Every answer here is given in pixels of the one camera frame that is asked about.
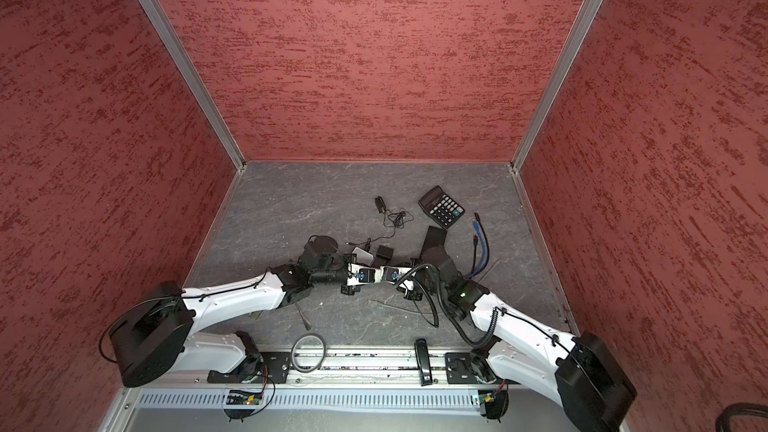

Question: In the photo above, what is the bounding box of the blue ethernet cable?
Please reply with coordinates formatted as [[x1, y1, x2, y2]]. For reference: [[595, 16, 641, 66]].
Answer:
[[464, 220, 491, 280]]

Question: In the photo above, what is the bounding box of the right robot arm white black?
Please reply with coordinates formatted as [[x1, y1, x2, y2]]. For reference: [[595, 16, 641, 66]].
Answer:
[[395, 262, 637, 431]]

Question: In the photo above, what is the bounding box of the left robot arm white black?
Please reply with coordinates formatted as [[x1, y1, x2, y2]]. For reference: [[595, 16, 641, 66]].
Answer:
[[97, 235, 356, 388]]

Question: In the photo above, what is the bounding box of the black rectangular box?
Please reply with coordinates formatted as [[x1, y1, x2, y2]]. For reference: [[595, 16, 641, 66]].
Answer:
[[421, 226, 447, 254]]

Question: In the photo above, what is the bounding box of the metal spoon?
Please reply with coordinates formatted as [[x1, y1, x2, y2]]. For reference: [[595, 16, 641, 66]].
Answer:
[[295, 303, 312, 331]]

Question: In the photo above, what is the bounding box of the black calculator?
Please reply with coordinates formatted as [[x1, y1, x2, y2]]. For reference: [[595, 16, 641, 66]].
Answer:
[[418, 186, 465, 230]]

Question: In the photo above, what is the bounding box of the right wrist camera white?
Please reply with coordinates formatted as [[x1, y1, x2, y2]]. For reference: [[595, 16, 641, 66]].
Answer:
[[381, 266, 413, 287]]

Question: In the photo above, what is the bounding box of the black clip handle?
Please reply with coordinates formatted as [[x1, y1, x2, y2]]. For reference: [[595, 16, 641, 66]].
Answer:
[[414, 338, 434, 386]]

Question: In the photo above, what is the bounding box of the black cable ring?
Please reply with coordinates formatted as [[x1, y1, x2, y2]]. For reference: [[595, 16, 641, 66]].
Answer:
[[290, 333, 327, 374]]

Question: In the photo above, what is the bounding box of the black power adapter with cord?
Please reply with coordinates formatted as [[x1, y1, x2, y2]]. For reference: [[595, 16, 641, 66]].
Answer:
[[347, 196, 414, 252]]

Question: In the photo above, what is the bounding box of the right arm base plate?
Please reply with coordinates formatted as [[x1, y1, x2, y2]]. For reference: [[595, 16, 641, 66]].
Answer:
[[445, 352, 498, 385]]

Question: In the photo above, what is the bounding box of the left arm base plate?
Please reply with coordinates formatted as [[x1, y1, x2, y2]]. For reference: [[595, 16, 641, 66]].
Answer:
[[207, 352, 291, 387]]

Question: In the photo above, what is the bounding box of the black hose bottom right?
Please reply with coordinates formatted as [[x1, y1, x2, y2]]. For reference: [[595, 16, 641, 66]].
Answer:
[[715, 403, 768, 432]]

